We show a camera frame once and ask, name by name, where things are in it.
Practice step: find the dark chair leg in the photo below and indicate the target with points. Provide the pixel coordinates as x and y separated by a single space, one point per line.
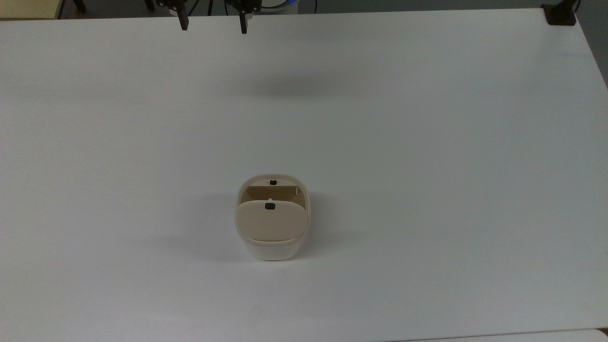
79 4

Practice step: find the cream plastic trash bin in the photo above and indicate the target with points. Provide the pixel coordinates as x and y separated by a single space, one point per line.
273 251

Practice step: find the cream trash bin lid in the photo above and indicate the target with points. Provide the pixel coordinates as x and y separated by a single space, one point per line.
270 224

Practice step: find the black camera stand clamp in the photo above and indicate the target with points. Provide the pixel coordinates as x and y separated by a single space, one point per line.
560 15

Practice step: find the pale yellow cabinet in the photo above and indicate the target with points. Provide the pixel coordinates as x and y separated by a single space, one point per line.
28 8

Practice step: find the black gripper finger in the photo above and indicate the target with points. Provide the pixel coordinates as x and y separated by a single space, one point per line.
243 23
183 20

